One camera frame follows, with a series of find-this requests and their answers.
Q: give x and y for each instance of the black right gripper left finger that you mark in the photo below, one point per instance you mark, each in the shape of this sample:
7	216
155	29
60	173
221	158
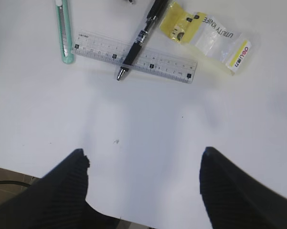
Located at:
56	201

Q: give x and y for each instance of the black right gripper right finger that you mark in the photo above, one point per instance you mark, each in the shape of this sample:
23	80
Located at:
235	200

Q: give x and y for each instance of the yellow utility knife packaging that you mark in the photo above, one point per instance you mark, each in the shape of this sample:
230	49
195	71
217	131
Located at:
206	37

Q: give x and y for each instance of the mint green utility knife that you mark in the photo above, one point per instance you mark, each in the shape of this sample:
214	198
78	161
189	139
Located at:
64	31

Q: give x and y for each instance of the clear plastic ruler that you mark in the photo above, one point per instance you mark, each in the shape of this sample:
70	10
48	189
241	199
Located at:
113	51

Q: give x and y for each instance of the black blue gel pen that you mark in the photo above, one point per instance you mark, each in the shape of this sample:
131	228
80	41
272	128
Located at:
155	13

